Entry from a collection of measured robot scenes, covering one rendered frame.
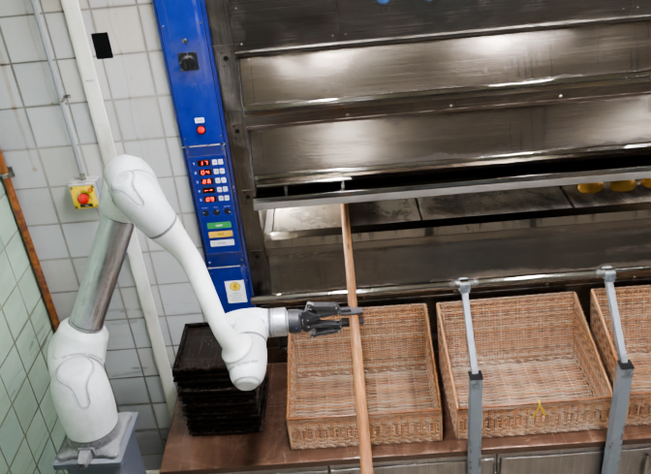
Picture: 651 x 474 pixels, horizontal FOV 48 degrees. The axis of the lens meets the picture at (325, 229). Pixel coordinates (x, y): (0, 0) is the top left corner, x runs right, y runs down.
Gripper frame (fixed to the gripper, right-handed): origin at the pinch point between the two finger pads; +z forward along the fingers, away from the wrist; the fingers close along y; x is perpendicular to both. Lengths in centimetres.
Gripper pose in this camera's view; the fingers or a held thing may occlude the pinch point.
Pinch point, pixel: (352, 316)
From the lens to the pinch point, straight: 231.0
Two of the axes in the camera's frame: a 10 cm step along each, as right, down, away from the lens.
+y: 0.9, 8.6, 5.0
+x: 0.2, 5.0, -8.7
